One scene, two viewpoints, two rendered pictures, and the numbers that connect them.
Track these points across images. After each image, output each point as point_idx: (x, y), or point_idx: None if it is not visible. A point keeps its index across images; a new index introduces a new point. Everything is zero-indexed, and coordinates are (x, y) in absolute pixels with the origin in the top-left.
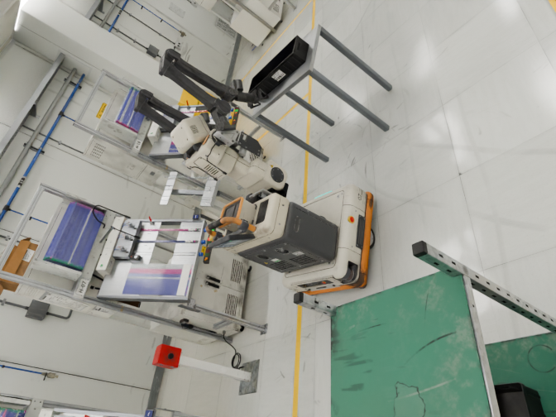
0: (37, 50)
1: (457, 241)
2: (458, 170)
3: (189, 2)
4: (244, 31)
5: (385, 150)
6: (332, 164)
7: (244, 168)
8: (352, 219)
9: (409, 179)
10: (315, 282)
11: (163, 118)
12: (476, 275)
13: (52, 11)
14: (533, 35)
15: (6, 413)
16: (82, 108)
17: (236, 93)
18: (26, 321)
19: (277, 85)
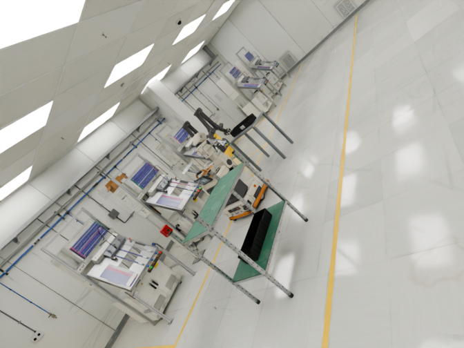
0: (147, 103)
1: (287, 195)
2: (298, 171)
3: (226, 94)
4: (248, 112)
5: (281, 166)
6: (262, 172)
7: (216, 156)
8: (255, 186)
9: (283, 176)
10: (234, 208)
11: (191, 132)
12: (249, 165)
13: (159, 88)
14: (336, 127)
15: (101, 227)
16: (161, 128)
17: (219, 127)
18: (107, 217)
19: (242, 131)
